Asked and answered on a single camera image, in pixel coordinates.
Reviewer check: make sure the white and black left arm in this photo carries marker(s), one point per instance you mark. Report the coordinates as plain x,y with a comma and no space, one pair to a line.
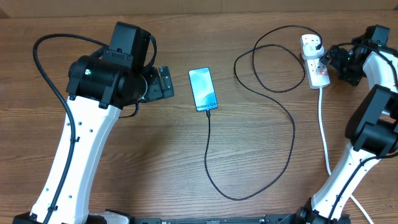
100,85

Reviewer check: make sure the white USB charger adapter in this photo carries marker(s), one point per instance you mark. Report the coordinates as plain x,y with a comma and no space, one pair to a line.
310,51

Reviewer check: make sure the black Samsung Galaxy smartphone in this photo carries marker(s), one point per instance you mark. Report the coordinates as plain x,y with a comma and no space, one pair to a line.
203,89

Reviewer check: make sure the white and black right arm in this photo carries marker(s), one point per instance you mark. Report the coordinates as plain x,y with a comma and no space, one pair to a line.
372,129

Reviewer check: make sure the white power strip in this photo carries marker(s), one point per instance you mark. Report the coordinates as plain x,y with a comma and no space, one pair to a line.
316,72

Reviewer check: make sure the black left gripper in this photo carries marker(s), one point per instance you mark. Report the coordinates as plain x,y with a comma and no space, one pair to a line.
157,89

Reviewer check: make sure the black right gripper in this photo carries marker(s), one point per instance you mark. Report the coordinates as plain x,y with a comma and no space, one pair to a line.
353,78

